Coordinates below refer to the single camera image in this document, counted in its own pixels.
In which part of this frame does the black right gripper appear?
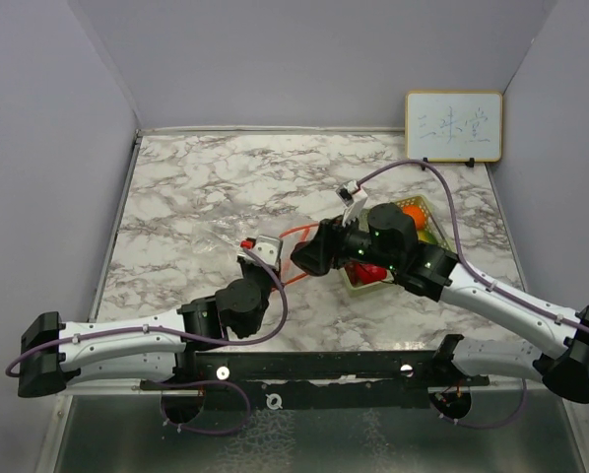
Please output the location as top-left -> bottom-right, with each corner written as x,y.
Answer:
294,207 -> 400,271

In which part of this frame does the red apple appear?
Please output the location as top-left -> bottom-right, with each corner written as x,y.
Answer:
349,263 -> 387,287

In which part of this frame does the clear zip top bag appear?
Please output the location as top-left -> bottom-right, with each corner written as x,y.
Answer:
190,221 -> 325,287

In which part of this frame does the orange fruit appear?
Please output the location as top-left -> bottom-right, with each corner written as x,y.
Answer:
401,205 -> 427,231

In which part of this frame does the yellow green mango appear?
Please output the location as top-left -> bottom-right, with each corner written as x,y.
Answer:
417,230 -> 439,245

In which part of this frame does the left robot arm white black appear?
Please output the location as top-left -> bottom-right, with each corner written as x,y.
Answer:
6,254 -> 284,398

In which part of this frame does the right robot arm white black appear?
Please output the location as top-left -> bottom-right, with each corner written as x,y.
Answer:
291,203 -> 589,404

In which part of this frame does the pale green plastic basket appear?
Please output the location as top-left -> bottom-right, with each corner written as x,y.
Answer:
339,195 -> 455,297

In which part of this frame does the small framed whiteboard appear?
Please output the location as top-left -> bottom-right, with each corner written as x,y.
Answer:
405,91 -> 503,163

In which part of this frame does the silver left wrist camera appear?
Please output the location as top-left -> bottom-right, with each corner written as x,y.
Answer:
237,235 -> 283,272

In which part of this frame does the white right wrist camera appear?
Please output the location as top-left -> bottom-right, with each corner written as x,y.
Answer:
336,180 -> 368,207

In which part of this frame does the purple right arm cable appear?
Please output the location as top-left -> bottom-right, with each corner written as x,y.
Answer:
353,159 -> 589,431

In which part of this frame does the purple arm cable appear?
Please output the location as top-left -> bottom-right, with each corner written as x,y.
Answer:
353,159 -> 589,431
4,245 -> 290,437

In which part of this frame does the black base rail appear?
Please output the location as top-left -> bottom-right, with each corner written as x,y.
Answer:
165,350 -> 489,410

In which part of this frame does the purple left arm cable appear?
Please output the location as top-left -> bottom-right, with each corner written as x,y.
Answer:
4,245 -> 290,437

